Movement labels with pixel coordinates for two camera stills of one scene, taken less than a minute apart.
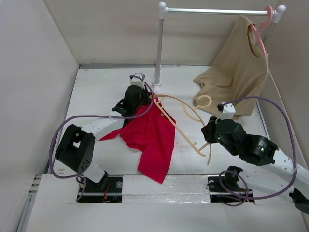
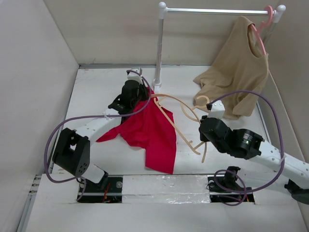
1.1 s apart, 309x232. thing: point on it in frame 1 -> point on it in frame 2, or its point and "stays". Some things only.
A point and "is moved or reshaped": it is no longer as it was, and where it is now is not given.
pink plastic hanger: [263, 24] stays
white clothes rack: [275, 15] stays
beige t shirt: [236, 74] stays
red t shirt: [154, 135] is moved or reshaped
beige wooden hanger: [172, 119] is moved or reshaped
